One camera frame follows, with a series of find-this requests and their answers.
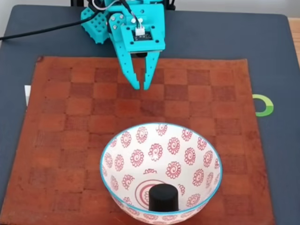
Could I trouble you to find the black cylinder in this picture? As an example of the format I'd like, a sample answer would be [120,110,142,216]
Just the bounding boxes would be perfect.
[149,184,179,211]

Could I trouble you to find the white bowl with red flowers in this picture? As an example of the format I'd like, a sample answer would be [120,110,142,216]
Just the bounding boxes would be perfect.
[100,121,223,225]

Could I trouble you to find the brown leather checkered mat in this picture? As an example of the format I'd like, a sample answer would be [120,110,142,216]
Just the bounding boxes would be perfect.
[0,55,276,225]

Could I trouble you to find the teal framed camera module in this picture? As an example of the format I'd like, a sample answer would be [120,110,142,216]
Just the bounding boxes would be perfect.
[121,23,166,58]

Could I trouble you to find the camera cable with white plug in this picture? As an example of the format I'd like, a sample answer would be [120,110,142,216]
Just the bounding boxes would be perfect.
[120,0,145,36]

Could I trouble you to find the white and pink servo wires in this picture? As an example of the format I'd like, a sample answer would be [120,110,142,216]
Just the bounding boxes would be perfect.
[92,0,120,10]

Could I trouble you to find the black power cable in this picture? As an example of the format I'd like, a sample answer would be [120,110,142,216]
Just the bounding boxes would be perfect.
[0,11,100,40]

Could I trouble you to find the green ring sticker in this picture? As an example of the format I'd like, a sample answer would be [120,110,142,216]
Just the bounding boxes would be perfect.
[252,94,274,117]

